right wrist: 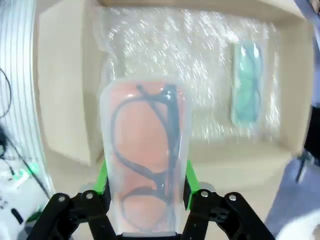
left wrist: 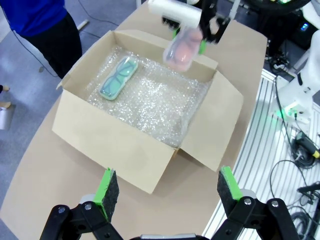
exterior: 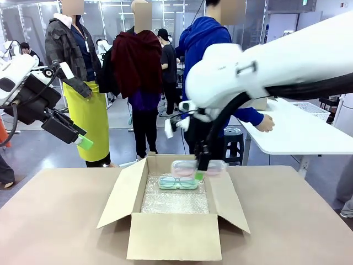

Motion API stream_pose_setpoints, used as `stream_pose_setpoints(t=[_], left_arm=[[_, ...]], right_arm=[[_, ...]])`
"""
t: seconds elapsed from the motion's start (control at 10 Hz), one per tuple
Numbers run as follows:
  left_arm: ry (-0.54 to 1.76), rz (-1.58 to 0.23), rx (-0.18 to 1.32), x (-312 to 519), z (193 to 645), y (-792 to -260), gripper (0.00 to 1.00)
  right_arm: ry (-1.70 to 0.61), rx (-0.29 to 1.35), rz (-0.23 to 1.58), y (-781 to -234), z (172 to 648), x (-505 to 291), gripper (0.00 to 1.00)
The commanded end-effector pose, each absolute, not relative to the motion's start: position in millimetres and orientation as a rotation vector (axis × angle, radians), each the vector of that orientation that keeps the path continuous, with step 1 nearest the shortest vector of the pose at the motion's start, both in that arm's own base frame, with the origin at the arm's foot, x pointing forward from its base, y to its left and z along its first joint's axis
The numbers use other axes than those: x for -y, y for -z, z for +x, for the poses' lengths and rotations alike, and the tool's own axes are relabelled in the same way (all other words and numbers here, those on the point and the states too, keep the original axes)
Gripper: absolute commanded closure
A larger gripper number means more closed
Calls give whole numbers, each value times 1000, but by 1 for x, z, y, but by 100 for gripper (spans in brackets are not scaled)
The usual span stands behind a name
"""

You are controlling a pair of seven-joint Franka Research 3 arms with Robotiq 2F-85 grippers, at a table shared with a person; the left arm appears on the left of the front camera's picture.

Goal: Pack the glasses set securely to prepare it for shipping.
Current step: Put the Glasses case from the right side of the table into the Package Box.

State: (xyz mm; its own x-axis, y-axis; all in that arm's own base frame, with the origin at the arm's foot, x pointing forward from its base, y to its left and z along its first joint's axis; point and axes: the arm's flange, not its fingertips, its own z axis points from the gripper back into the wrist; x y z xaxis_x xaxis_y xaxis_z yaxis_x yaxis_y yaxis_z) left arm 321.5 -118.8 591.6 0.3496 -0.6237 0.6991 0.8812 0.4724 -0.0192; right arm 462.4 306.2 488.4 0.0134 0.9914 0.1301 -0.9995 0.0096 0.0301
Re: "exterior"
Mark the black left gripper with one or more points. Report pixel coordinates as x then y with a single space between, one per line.
59 128

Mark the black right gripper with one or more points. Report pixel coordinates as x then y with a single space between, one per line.
202 150

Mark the pink clear glasses case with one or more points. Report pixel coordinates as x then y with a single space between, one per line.
183 169

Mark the mint green glasses case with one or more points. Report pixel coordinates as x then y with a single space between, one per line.
176 184

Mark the person's left forearm blue sleeve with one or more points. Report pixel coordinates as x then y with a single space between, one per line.
248 117

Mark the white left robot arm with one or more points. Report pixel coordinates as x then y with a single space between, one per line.
13 74

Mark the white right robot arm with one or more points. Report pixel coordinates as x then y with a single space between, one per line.
275 60

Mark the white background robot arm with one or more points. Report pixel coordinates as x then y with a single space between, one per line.
9 48

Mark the brown cardboard shipping box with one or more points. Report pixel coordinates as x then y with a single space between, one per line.
173 237

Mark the person's left hand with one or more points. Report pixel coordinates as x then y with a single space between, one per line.
265 124

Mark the black plastic stool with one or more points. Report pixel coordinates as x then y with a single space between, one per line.
234 146

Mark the clear bubble wrap sheet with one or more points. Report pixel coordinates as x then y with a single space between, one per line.
173 201

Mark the figure with yellow apron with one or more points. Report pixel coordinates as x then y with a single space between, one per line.
82 82

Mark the small brown cardboard box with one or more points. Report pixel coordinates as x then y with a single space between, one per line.
259 104

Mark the orange traffic cone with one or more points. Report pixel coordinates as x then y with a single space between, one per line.
4 135

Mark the bystander in dark trousers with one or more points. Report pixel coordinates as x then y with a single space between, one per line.
6 172

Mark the figure with dark red jacket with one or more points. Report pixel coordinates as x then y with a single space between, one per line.
138 71

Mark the white side table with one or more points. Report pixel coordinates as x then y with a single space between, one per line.
298 135

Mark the person with black cap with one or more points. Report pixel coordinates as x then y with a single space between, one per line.
168 69

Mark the seated person in black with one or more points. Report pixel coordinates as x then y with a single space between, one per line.
29 52

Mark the white plastic basket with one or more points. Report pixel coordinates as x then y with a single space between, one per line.
313 110

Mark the person in blue hoodie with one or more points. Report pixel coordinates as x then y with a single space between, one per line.
198 41

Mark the bystander in grey trousers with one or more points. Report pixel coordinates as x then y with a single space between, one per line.
346 187

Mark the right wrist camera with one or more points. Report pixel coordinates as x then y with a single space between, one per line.
176 125

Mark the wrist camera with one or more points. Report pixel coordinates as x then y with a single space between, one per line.
176 125
66 70

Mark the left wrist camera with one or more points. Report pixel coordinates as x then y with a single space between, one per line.
66 70

